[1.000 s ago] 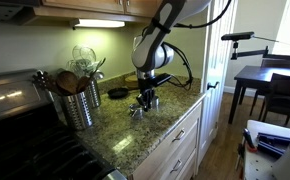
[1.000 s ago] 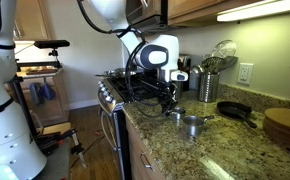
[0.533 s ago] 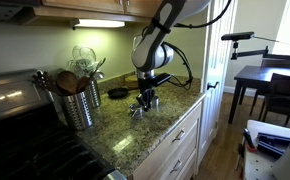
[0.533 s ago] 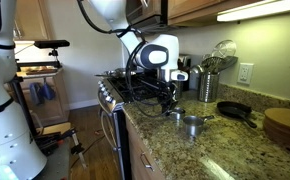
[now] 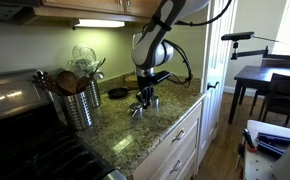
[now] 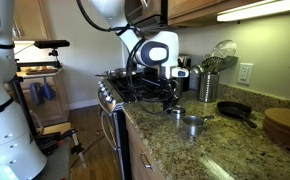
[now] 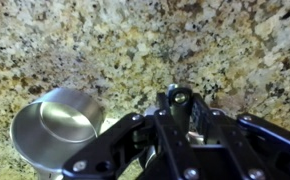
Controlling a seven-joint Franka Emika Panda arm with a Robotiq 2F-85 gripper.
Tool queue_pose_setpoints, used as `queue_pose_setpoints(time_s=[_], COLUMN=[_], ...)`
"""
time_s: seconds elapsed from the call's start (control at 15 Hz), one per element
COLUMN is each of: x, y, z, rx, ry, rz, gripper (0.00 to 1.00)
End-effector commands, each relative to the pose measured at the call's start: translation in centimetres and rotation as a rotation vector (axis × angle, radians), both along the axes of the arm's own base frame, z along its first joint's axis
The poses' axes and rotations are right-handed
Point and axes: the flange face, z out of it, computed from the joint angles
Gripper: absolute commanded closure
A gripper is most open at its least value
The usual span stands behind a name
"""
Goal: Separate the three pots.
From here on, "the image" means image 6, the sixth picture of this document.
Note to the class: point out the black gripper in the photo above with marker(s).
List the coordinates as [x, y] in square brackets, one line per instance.
[172, 87]

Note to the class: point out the medium steel measuring cup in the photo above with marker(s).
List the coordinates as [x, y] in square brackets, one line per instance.
[178, 113]

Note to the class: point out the large steel measuring cup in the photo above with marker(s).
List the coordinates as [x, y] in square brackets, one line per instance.
[193, 126]

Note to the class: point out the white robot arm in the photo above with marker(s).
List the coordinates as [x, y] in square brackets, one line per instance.
[158, 53]

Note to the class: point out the small steel canister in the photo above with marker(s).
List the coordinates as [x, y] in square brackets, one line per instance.
[180, 88]

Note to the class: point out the steel utensil holder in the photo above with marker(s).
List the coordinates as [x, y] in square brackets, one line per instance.
[208, 87]

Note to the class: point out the steel ladle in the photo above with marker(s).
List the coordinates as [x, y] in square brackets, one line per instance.
[196, 69]

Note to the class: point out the dark countertop appliance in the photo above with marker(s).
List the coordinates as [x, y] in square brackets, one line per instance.
[187, 61]

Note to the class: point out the dark slotted spoon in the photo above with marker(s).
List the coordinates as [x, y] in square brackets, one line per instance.
[210, 64]

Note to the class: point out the black cast iron skillet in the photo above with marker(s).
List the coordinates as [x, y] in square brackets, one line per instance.
[233, 109]

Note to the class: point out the stainless steel gas stove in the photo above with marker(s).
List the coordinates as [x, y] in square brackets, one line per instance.
[111, 133]

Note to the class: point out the steel microwave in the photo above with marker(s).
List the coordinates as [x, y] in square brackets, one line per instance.
[141, 11]

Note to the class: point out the black bar clamp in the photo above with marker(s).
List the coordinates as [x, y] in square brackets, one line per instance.
[76, 148]

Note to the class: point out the round wooden board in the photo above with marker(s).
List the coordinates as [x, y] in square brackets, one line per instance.
[280, 136]
[285, 118]

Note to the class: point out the light wooden base cabinet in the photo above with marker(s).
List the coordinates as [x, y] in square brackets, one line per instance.
[53, 110]

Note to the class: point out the blue hanging cloth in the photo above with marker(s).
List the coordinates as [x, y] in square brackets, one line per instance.
[48, 91]
[35, 94]

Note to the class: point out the under-cabinet light strip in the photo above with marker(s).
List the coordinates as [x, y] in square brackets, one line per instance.
[258, 13]

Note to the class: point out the grey robot platform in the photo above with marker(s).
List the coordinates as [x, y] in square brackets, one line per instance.
[56, 163]

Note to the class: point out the white wall outlet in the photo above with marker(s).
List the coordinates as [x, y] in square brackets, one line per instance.
[245, 73]

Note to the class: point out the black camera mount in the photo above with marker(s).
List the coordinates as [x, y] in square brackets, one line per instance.
[54, 55]

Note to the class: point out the black stereo camera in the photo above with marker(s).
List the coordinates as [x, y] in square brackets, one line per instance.
[51, 43]

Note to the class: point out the light wooden wall cabinet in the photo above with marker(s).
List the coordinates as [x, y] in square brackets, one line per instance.
[31, 20]

